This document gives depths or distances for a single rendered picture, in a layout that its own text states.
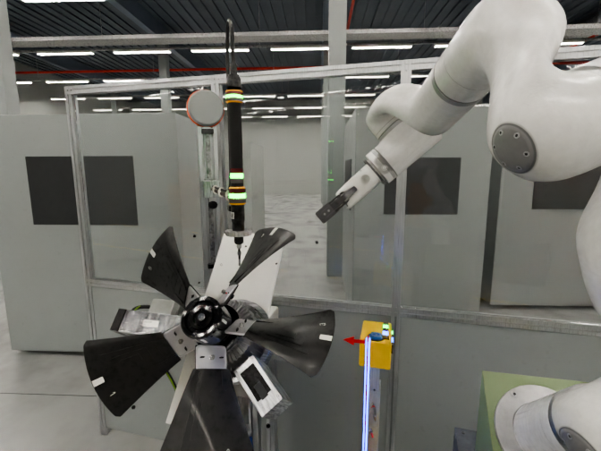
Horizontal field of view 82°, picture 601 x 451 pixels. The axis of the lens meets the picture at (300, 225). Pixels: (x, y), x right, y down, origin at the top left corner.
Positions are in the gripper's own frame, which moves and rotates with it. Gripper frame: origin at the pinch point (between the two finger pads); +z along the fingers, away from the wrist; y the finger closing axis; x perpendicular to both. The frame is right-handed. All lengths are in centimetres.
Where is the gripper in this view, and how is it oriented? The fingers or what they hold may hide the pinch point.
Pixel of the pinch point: (325, 214)
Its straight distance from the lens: 84.7
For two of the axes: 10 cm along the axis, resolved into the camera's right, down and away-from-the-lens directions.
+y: 1.8, -1.1, 9.8
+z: -7.4, 6.4, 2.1
